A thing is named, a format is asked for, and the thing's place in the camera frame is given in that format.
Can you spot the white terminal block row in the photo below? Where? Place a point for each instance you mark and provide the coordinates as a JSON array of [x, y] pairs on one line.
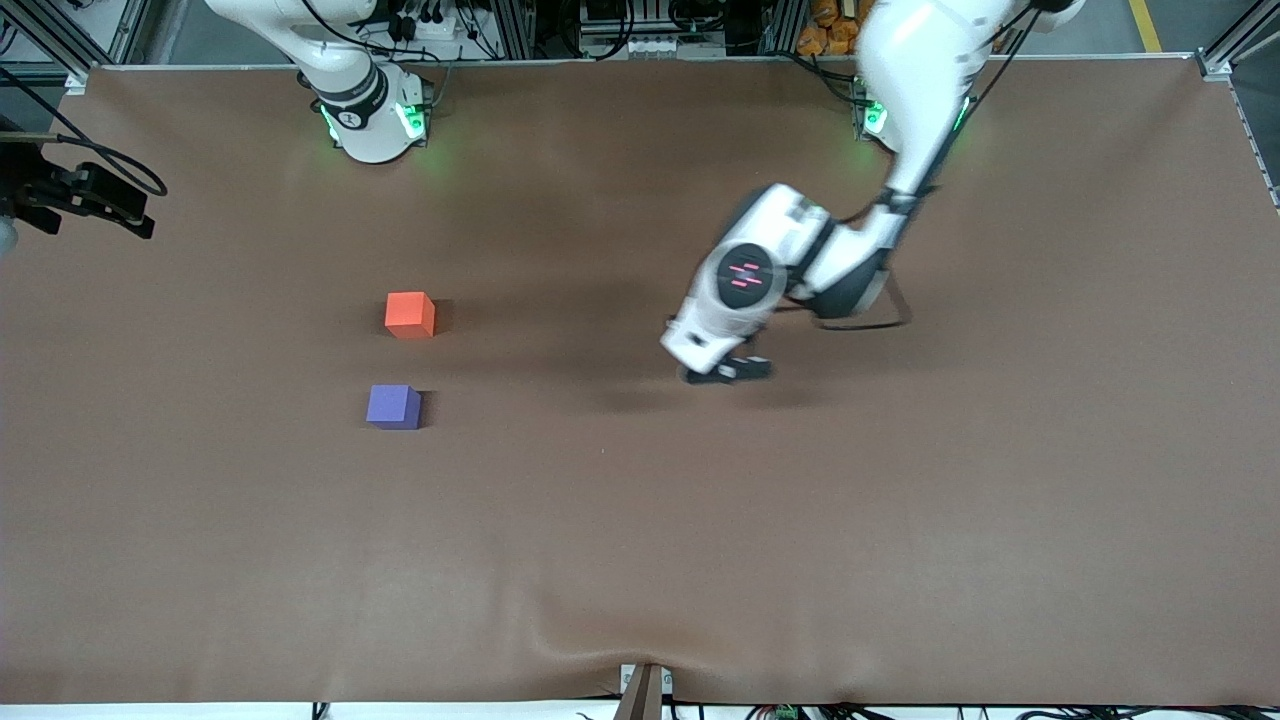
[[650, 45]]

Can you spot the white power strip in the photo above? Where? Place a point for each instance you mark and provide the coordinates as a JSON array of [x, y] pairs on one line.
[[435, 28]]

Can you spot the orange fruit pile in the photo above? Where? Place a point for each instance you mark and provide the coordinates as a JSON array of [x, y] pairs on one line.
[[830, 35]]

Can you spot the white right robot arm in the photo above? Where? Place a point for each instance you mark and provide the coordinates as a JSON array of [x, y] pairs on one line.
[[370, 130]]

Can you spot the brown table mat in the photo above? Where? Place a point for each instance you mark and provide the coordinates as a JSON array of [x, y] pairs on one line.
[[640, 500]]

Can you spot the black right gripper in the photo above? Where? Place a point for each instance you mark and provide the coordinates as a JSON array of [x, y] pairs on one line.
[[42, 188]]

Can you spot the orange foam block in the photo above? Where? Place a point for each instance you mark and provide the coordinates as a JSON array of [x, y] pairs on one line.
[[410, 315]]

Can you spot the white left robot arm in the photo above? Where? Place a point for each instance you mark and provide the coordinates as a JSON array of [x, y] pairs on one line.
[[920, 60]]

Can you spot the purple foam block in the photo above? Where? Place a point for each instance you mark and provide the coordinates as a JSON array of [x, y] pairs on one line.
[[393, 407]]

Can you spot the green connector plug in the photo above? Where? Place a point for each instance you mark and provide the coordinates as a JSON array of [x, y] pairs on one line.
[[785, 713]]

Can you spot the aluminium frame profile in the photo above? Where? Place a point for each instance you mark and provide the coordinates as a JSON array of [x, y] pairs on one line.
[[1235, 40], [55, 45]]

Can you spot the camera mount post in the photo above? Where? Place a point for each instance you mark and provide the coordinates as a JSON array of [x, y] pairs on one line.
[[645, 700]]

